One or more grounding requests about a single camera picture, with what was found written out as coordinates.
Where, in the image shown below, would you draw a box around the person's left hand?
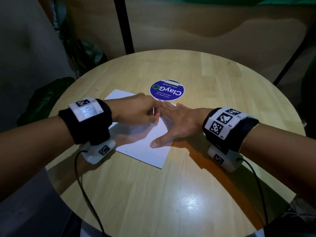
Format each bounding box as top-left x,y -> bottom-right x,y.
105,93 -> 162,126

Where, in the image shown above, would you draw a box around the person's right hand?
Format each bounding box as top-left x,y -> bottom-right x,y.
150,101 -> 214,148

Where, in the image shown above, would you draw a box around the white paper sheet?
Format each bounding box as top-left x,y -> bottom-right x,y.
103,89 -> 177,169

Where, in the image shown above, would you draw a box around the person's right forearm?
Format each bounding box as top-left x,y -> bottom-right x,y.
241,122 -> 316,205

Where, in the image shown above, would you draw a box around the person's left forearm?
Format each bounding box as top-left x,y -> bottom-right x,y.
0,116 -> 74,200

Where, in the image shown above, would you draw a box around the round wooden table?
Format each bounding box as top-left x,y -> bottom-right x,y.
45,49 -> 306,237

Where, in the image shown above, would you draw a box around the person's dark trousers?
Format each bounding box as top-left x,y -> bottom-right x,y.
264,197 -> 316,237

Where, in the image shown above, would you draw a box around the round blue sticker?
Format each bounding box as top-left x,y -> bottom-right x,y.
149,79 -> 185,101

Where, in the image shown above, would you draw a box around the black left wristband with markers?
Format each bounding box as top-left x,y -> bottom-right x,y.
58,97 -> 113,146

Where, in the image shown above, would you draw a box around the black wristband with markers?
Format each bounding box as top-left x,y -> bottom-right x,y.
202,107 -> 260,153
58,97 -> 113,146

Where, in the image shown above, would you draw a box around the black right wristband with markers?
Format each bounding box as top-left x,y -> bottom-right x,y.
202,107 -> 260,153

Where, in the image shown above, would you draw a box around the black vertical pole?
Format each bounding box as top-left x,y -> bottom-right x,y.
113,0 -> 135,55

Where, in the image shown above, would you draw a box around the dark green leafy plant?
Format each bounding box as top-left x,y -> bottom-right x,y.
16,0 -> 108,126

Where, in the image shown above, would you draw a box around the wooden panel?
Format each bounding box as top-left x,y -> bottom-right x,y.
37,0 -> 316,83

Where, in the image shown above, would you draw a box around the black slanted metal bar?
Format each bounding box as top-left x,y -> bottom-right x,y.
273,29 -> 316,86

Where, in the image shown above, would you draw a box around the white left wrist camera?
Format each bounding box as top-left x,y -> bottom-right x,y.
80,139 -> 116,165

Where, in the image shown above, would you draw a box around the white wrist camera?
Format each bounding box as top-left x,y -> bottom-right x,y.
80,139 -> 116,165
207,145 -> 244,172

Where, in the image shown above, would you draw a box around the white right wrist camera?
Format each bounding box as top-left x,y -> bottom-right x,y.
207,145 -> 244,172

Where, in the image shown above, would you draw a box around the thin gold bracelet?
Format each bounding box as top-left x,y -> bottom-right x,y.
238,122 -> 260,153

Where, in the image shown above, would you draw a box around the black left camera cable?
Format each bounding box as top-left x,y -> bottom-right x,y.
74,150 -> 107,237

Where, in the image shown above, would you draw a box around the black camera cable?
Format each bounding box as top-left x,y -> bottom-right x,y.
74,150 -> 107,237
236,158 -> 269,226

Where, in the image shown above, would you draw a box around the black right camera cable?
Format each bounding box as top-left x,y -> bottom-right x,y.
236,158 -> 269,226

